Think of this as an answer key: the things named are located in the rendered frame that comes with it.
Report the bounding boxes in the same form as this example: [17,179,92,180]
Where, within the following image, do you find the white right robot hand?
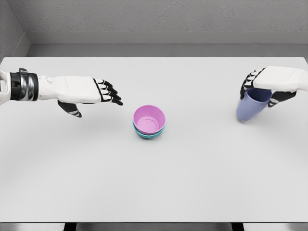
[240,66,299,108]

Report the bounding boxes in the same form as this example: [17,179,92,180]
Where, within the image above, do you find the lavender blue cup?
[236,88,273,122]

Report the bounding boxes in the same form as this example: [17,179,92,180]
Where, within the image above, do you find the teal bowl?
[133,125,166,141]

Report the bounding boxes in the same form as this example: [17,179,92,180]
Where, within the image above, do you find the pink bowl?
[132,104,167,135]

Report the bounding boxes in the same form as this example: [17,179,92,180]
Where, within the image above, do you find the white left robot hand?
[57,76,124,118]

